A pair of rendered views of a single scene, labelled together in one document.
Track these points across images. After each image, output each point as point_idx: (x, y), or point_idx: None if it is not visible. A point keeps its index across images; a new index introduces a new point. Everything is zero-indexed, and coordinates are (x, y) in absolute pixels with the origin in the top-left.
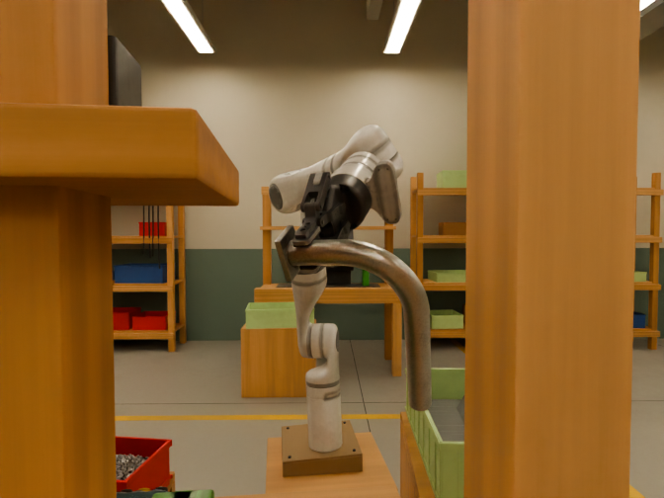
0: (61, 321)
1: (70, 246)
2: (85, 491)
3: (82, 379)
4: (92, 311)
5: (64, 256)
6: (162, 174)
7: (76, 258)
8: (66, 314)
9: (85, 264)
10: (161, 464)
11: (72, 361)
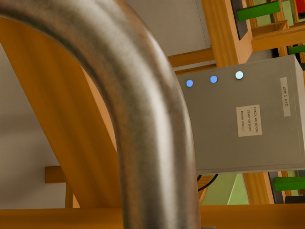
0: (256, 204)
1: (302, 211)
2: None
3: (209, 221)
4: None
5: (296, 206)
6: None
7: (292, 217)
8: (258, 206)
9: (286, 227)
10: None
11: (228, 211)
